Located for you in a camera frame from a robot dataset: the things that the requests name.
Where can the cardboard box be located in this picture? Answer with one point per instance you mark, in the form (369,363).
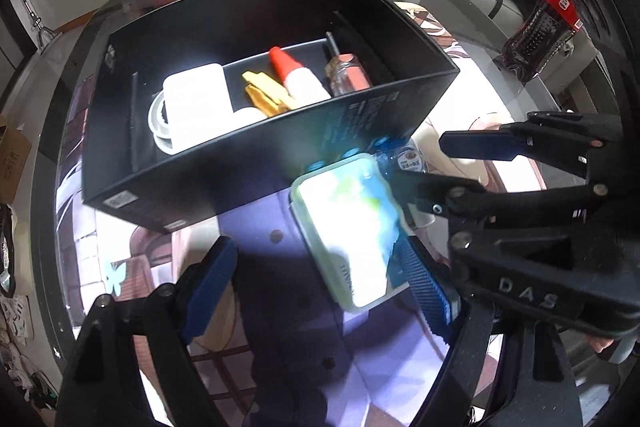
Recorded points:
(10,157)

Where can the person's right hand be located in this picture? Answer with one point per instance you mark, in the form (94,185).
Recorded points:
(600,346)

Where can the cola bottle red label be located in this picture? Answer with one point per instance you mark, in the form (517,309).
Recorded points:
(540,37)

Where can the white tape roll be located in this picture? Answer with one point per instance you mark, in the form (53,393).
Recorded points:
(159,117)

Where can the white rectangular case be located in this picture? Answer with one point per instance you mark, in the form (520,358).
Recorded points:
(195,102)

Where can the yellow clip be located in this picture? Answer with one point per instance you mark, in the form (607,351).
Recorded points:
(265,94)

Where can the black box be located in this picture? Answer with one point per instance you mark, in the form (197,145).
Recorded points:
(225,167)

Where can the small blue bottle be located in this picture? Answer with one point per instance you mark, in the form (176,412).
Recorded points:
(405,157)

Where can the red capped glue bottle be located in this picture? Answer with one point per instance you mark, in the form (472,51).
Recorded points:
(297,77)

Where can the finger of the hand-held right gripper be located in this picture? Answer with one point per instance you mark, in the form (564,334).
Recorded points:
(430,194)
(480,141)

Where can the flat mop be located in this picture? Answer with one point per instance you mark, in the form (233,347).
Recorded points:
(32,7)

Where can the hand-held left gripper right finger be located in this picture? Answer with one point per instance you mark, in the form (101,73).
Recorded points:
(425,287)

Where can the green lidded plastic box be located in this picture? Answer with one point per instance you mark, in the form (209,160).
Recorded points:
(350,232)

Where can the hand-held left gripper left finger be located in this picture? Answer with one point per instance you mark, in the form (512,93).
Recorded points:
(210,287)

